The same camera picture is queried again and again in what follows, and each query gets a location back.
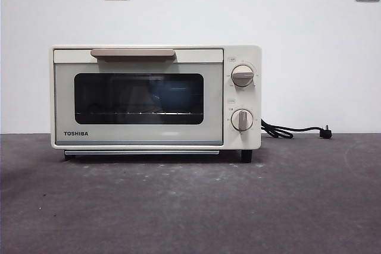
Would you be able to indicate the beige oven timer knob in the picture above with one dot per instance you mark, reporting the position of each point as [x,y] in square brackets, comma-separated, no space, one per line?
[242,120]

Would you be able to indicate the oven door with glass window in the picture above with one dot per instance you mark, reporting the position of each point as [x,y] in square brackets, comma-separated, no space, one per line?
[64,102]

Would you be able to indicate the beige oven temperature knob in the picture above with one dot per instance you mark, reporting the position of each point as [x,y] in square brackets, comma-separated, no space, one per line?
[243,75]

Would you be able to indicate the cream toaster oven body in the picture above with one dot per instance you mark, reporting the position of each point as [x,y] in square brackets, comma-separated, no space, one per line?
[257,54]

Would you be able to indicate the blue ribbed bowl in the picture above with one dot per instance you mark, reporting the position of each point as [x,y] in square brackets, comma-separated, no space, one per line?
[172,96]

